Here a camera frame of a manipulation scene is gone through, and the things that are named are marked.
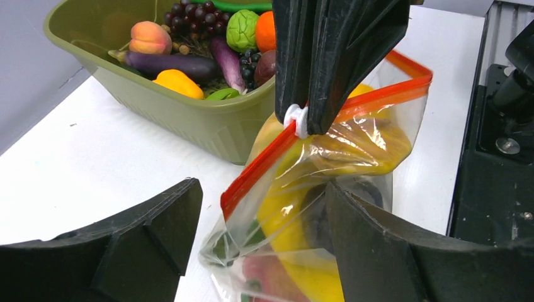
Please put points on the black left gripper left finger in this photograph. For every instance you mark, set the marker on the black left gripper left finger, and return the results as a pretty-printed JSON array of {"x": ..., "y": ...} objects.
[{"x": 138, "y": 254}]

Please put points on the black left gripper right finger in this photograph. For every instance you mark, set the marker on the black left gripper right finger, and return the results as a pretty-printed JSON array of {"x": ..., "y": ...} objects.
[{"x": 382, "y": 257}]

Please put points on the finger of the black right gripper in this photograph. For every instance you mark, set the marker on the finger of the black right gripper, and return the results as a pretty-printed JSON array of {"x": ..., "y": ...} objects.
[
  {"x": 294, "y": 25},
  {"x": 350, "y": 39}
]

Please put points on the green toy chili pepper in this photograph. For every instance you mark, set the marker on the green toy chili pepper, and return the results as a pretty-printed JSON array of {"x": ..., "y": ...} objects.
[{"x": 225, "y": 250}]

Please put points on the clear zip bag orange zipper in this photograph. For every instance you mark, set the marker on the clear zip bag orange zipper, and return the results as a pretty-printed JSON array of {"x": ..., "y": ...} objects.
[{"x": 398, "y": 83}]

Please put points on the yellow toy banana bunch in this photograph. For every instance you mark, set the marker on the yellow toy banana bunch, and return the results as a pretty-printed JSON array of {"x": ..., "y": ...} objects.
[{"x": 281, "y": 218}]

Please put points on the orange toy carrot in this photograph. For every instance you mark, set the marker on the orange toy carrot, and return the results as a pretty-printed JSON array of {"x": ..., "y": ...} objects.
[{"x": 265, "y": 32}]

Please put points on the long green toy bean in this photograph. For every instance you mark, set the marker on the long green toy bean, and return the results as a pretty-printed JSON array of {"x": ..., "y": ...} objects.
[{"x": 234, "y": 6}]

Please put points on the lime green toy fruit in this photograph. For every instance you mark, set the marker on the lime green toy fruit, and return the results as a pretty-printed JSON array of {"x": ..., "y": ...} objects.
[{"x": 240, "y": 32}]

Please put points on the dark red toy fruit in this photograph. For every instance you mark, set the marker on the dark red toy fruit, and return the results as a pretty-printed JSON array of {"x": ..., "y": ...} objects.
[{"x": 266, "y": 68}]

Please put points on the small purple toy radish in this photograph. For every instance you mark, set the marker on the small purple toy radish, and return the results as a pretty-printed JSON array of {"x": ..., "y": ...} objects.
[{"x": 228, "y": 62}]

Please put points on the purple toy eggplant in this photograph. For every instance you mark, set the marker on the purple toy eggplant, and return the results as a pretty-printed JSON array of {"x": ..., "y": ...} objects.
[{"x": 199, "y": 69}]

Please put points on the dark purple toy grapes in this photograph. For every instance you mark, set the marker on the dark purple toy grapes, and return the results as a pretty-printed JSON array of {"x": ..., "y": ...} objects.
[{"x": 203, "y": 18}]

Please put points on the olive green plastic bin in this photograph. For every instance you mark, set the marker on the olive green plastic bin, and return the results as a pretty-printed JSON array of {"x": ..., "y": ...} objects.
[{"x": 89, "y": 29}]

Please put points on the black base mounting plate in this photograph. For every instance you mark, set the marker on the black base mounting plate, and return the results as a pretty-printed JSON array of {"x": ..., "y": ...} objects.
[{"x": 493, "y": 196}]

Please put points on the orange toy bell pepper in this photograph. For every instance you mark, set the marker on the orange toy bell pepper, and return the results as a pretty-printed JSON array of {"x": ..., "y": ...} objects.
[{"x": 179, "y": 82}]

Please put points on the orange pink toy peach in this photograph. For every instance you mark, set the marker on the orange pink toy peach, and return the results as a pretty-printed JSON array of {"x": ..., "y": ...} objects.
[{"x": 150, "y": 38}]

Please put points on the aluminium table frame rail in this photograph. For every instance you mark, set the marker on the aluminium table frame rail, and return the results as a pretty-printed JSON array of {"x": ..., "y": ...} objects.
[{"x": 503, "y": 23}]

